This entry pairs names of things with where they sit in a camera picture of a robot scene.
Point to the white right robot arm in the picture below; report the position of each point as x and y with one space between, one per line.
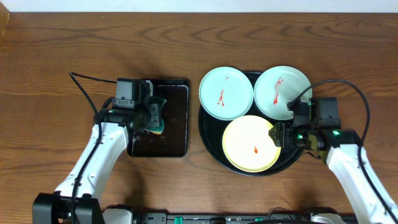
341 151

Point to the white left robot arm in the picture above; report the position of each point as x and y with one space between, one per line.
77 198

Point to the black rectangular water tray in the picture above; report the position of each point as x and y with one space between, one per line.
170 140

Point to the black round tray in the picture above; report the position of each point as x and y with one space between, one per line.
212 129

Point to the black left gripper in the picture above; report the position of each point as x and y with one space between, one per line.
152 112

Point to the light green plate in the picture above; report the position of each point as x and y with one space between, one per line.
276 87
226 93

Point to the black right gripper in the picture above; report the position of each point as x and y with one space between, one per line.
285 129

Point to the green yellow sponge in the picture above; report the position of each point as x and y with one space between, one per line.
159 105

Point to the yellow plate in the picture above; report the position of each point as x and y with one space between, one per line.
247 145

